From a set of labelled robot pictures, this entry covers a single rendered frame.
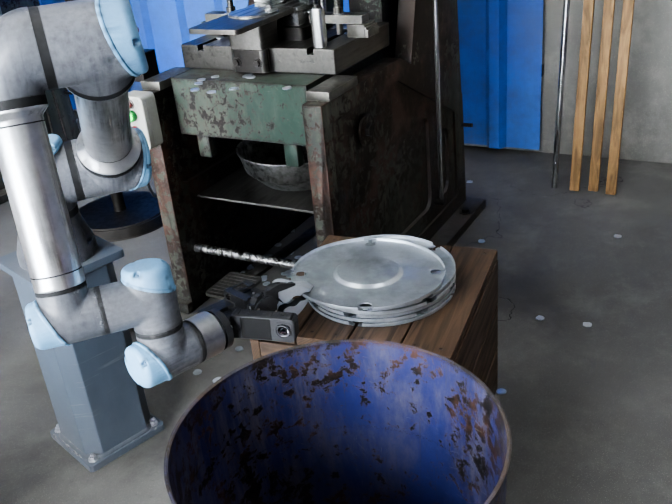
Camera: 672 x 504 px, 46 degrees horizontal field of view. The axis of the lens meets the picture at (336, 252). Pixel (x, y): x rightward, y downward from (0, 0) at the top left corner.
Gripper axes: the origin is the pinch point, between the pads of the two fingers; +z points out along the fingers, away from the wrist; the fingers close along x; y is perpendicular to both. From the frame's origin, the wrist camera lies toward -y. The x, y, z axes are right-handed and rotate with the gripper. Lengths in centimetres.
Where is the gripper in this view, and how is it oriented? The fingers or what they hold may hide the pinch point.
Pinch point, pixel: (310, 291)
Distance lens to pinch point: 144.9
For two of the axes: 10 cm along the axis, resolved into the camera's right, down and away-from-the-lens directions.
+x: 0.5, 9.1, 4.2
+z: 7.1, -3.3, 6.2
